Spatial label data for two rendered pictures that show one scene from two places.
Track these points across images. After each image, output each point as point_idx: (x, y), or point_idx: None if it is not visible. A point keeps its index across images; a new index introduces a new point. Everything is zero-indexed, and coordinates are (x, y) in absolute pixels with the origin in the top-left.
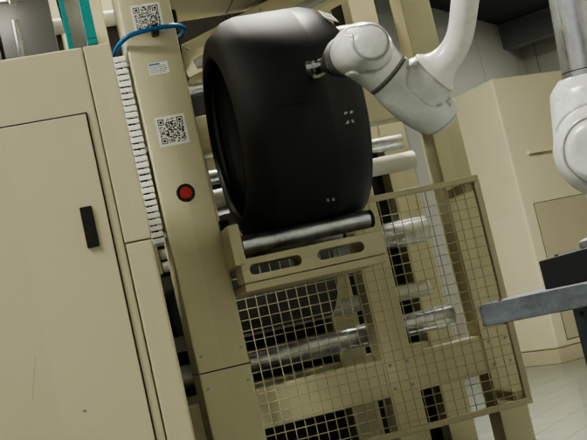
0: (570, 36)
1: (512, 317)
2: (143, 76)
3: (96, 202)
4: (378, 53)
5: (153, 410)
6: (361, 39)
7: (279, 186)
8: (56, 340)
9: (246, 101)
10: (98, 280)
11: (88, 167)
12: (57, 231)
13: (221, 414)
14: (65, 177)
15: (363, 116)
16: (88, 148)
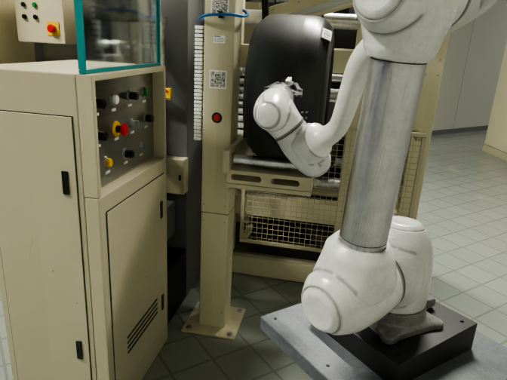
0: (347, 213)
1: (271, 337)
2: (209, 42)
3: (71, 170)
4: (269, 125)
5: (86, 283)
6: (259, 112)
7: (255, 139)
8: (43, 234)
9: (246, 86)
10: (66, 212)
11: (69, 149)
12: (48, 179)
13: (207, 233)
14: (56, 151)
15: (316, 114)
16: (70, 139)
